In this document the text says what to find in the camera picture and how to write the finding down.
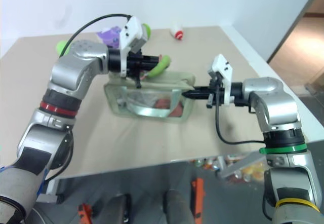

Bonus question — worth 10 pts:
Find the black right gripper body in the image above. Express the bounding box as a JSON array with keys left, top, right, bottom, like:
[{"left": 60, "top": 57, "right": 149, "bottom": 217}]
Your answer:
[{"left": 206, "top": 78, "right": 227, "bottom": 108}]

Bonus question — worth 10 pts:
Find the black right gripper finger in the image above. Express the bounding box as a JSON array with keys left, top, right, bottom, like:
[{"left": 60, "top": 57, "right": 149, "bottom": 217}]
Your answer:
[
  {"left": 187, "top": 85, "right": 211, "bottom": 93},
  {"left": 182, "top": 91, "right": 211, "bottom": 100}
]

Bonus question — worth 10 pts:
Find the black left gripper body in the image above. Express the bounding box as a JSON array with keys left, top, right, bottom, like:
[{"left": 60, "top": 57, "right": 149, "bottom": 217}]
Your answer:
[{"left": 126, "top": 50, "right": 148, "bottom": 88}]

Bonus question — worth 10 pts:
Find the green plush keychain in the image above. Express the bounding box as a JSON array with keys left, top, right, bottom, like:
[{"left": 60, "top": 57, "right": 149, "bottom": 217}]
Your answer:
[{"left": 147, "top": 55, "right": 172, "bottom": 79}]

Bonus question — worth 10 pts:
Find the green transparent zip pouch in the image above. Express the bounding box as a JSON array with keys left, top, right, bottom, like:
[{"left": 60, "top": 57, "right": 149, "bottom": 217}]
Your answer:
[{"left": 104, "top": 70, "right": 197, "bottom": 124}]

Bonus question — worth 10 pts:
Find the green plush toy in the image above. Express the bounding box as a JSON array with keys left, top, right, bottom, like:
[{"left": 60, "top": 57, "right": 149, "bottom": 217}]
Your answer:
[
  {"left": 55, "top": 40, "right": 69, "bottom": 57},
  {"left": 140, "top": 23, "right": 152, "bottom": 42}
]

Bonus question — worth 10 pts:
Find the red item inside pouch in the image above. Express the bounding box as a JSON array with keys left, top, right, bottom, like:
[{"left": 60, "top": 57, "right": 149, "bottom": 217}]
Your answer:
[{"left": 153, "top": 98, "right": 184, "bottom": 117}]

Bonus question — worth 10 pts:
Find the white bottle with red cap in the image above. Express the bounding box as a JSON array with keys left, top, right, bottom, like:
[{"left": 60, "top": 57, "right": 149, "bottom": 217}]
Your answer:
[{"left": 170, "top": 22, "right": 185, "bottom": 41}]

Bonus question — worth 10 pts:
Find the purple toy package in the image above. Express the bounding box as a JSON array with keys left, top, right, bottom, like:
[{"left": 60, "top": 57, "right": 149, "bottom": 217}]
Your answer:
[{"left": 96, "top": 26, "right": 123, "bottom": 49}]

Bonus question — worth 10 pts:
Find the beige table cloth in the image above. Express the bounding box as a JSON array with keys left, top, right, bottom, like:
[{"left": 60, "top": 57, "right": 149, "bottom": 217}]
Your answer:
[{"left": 0, "top": 25, "right": 269, "bottom": 164}]

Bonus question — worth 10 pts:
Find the grey metal panel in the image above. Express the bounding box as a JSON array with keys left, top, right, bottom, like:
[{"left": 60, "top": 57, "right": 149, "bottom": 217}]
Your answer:
[{"left": 217, "top": 151, "right": 264, "bottom": 179}]

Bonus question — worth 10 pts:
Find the pile of colourful cans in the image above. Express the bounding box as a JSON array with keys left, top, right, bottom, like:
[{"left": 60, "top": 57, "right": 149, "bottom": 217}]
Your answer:
[{"left": 189, "top": 154, "right": 267, "bottom": 182}]

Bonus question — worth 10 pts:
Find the brown wooden door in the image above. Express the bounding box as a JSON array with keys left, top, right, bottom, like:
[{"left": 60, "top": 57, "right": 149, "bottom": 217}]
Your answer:
[{"left": 267, "top": 5, "right": 324, "bottom": 88}]

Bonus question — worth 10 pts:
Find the orange clamp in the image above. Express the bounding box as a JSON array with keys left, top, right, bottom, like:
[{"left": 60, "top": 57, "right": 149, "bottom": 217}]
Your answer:
[
  {"left": 191, "top": 177, "right": 205, "bottom": 224},
  {"left": 77, "top": 203, "right": 94, "bottom": 224}
]

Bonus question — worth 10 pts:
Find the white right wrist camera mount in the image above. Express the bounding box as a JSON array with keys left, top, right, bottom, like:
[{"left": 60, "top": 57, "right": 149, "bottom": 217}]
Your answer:
[{"left": 207, "top": 54, "right": 235, "bottom": 106}]

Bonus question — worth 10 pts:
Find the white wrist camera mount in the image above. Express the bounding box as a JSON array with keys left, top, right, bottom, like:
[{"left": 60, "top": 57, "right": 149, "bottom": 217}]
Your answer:
[
  {"left": 207, "top": 54, "right": 235, "bottom": 106},
  {"left": 118, "top": 16, "right": 149, "bottom": 78}
]

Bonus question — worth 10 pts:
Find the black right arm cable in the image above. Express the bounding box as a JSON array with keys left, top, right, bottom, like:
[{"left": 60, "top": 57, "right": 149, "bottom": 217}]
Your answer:
[{"left": 214, "top": 85, "right": 265, "bottom": 145}]

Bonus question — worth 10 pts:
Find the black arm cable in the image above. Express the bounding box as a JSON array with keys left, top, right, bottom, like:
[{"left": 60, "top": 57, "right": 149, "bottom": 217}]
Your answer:
[
  {"left": 214, "top": 85, "right": 265, "bottom": 145},
  {"left": 59, "top": 13, "right": 134, "bottom": 57}
]

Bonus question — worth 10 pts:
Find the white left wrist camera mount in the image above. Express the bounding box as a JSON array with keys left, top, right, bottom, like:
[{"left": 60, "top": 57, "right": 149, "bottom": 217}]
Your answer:
[{"left": 118, "top": 16, "right": 149, "bottom": 78}]

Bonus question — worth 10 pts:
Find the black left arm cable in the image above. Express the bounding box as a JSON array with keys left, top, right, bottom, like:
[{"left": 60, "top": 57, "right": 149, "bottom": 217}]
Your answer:
[{"left": 59, "top": 13, "right": 134, "bottom": 57}]

